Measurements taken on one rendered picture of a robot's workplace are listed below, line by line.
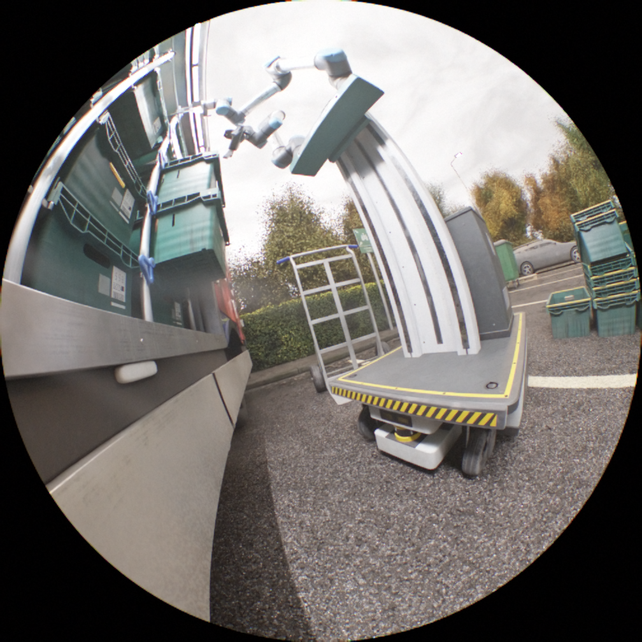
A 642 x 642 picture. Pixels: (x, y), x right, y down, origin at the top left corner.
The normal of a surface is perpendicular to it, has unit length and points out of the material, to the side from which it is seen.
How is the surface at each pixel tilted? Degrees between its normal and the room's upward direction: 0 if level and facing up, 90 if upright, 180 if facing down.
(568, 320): 96
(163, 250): 96
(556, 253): 86
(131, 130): 180
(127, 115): 180
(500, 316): 90
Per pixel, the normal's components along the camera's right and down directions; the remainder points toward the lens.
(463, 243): -0.84, 0.23
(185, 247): 0.30, -0.11
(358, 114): 0.28, 0.96
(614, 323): -0.88, 0.38
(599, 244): -0.96, 0.03
